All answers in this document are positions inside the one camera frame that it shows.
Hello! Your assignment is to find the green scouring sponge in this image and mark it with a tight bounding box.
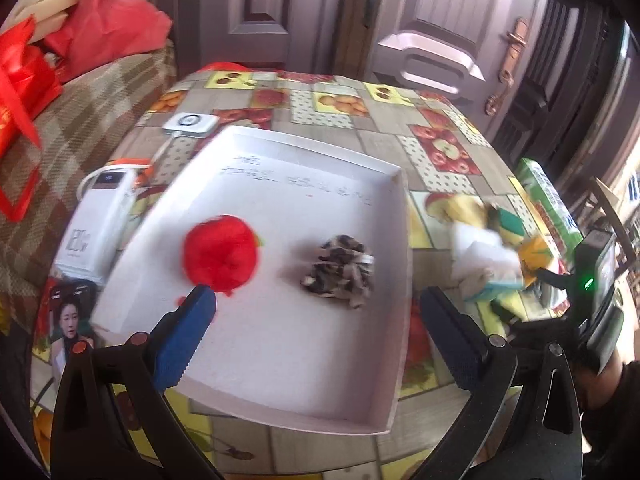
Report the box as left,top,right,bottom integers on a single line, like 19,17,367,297
495,210,527,243

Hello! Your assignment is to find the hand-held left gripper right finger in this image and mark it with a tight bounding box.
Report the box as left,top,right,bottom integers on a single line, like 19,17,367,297
410,286,586,480

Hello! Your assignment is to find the red gift bag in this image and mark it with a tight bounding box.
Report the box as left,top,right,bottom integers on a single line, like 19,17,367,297
0,17,63,221

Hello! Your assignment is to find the green printed carton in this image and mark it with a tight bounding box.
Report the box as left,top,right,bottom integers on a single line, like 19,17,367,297
515,157,583,261

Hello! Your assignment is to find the white round-dial charger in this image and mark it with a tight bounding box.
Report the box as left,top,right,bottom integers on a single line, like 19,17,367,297
162,112,221,138

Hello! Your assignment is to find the leopard print scrunchie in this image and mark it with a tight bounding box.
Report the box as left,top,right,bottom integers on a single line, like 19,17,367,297
300,234,377,311

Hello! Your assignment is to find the red plastic bag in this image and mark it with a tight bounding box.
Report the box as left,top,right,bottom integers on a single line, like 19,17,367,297
45,0,173,83

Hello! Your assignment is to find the wooden chair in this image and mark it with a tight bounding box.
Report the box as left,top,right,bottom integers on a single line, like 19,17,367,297
582,175,636,281

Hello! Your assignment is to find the white cardboard box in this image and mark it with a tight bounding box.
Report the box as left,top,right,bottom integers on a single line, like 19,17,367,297
92,125,416,436

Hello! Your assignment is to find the fruit print tablecloth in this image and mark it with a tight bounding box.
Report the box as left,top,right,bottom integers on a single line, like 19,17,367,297
30,62,591,480

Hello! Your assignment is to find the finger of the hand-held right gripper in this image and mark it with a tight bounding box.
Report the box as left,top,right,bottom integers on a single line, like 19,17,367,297
491,300,571,347
536,266,576,292

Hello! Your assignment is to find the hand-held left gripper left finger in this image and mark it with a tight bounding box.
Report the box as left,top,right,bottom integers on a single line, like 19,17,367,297
50,284,226,480

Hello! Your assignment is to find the person's right forearm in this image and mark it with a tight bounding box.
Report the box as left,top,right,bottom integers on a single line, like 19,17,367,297
580,355,640,466

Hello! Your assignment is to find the yellow orange sponge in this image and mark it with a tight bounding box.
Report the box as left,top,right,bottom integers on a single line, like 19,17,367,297
520,237,552,282

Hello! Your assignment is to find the yellow hexagonal sponge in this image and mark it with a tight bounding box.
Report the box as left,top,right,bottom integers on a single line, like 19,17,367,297
447,195,488,228

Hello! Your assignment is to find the cream striped cushion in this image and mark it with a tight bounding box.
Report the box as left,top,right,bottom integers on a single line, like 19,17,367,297
10,0,83,46

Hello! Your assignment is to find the copper door handle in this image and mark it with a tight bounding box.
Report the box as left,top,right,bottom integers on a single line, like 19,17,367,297
484,17,530,115

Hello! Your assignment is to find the white cable with orange plug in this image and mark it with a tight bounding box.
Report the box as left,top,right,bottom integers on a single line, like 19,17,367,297
117,132,177,187

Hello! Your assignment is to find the photo card of woman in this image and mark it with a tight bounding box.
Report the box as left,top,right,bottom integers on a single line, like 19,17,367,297
42,276,101,396

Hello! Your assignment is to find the white power bank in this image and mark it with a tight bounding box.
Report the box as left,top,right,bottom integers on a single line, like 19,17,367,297
54,162,138,286

